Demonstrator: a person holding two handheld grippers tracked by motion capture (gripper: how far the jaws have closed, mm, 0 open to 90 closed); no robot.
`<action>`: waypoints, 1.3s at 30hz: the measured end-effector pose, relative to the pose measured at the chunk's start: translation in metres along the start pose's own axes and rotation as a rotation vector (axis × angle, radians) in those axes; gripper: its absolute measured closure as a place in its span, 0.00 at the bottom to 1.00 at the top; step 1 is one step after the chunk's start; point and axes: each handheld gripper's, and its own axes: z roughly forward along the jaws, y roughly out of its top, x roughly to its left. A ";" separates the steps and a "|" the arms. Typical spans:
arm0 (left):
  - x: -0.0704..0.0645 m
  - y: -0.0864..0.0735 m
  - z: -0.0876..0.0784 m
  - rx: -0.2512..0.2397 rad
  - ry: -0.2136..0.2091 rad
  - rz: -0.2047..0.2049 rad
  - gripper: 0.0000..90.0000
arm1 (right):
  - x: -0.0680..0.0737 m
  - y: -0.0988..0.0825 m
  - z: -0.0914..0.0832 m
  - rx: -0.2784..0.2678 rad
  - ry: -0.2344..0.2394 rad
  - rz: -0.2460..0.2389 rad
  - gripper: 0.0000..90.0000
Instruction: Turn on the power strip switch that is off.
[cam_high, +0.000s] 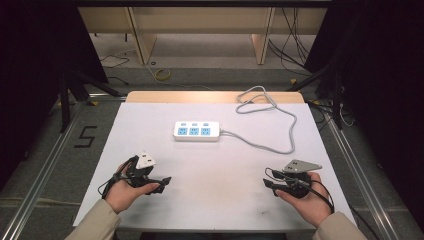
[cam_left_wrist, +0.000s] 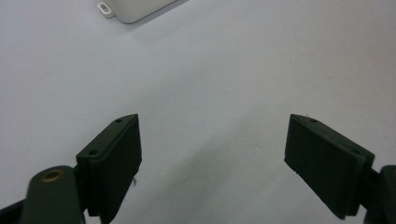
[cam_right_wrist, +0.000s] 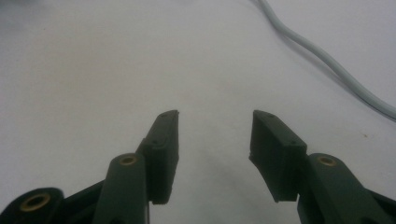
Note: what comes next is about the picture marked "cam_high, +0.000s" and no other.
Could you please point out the person's left hand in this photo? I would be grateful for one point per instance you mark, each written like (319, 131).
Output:
(125, 195)

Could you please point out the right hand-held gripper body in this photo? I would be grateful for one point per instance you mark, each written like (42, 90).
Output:
(298, 181)

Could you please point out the dark curtain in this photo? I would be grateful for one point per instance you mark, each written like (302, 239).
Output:
(383, 83)
(36, 66)

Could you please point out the aluminium floor rail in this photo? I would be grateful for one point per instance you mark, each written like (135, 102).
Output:
(36, 180)
(363, 173)

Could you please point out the person's right hand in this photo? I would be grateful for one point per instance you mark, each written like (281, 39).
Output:
(310, 206)

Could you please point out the white table mat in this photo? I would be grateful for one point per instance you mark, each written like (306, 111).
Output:
(213, 173)

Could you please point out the black metal stand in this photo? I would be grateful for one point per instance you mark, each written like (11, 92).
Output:
(71, 96)
(328, 86)

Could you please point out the white power strip blue sockets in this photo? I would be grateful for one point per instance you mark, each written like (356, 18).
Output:
(196, 131)

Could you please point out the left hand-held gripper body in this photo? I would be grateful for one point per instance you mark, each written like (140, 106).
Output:
(138, 173)

